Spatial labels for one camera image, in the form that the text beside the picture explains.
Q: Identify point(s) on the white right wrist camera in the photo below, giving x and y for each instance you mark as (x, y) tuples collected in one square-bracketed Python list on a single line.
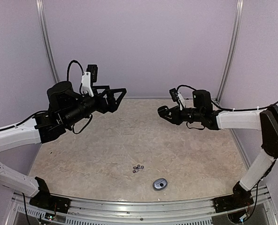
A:
[(177, 97)]

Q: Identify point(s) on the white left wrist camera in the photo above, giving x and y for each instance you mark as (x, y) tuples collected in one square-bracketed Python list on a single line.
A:
[(89, 77)]

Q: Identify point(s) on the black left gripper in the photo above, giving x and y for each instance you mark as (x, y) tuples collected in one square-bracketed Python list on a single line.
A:
[(111, 105)]

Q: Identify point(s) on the silver grey charging case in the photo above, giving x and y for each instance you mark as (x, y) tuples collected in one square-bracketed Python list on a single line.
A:
[(160, 184)]

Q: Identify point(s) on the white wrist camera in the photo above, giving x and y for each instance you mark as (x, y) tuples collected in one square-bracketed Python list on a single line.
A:
[(177, 97), (89, 77)]

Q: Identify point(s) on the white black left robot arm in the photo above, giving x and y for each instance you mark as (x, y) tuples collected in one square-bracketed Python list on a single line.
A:
[(66, 109)]

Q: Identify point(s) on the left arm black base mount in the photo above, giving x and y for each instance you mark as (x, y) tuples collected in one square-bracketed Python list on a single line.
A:
[(43, 199)]

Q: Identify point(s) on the aluminium front rail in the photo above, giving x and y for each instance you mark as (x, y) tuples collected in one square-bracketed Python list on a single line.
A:
[(204, 211)]

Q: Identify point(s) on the right aluminium corner post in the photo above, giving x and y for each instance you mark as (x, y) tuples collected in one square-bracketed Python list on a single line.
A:
[(231, 50)]

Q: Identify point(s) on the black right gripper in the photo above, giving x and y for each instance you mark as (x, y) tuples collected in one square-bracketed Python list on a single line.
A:
[(176, 117)]

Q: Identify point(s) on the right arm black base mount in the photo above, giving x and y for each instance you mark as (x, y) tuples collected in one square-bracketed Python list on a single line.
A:
[(238, 199)]

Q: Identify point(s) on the left aluminium corner post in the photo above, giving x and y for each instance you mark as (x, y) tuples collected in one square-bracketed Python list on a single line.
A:
[(46, 42)]

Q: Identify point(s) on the aluminium corner post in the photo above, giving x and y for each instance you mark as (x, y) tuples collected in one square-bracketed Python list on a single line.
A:
[(231, 50), (46, 42)]

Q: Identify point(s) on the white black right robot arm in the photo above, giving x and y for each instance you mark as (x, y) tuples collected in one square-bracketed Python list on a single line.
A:
[(263, 120)]

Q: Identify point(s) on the black earbud charging case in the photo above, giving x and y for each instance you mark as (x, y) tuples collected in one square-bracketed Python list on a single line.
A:
[(163, 111)]

